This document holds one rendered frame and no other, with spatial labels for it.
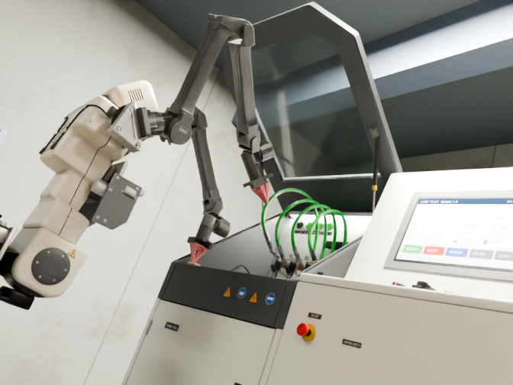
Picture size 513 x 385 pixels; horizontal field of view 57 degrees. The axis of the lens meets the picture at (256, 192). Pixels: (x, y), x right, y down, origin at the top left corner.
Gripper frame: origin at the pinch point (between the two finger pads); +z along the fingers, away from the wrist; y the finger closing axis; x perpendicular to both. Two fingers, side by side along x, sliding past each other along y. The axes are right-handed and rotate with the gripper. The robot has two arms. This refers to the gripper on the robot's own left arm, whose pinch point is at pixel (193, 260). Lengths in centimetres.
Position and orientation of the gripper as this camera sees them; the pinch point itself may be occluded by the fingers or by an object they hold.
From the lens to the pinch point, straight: 197.2
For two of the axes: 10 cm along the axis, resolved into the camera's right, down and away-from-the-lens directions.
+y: -7.1, 0.2, 7.0
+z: -3.1, 8.9, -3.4
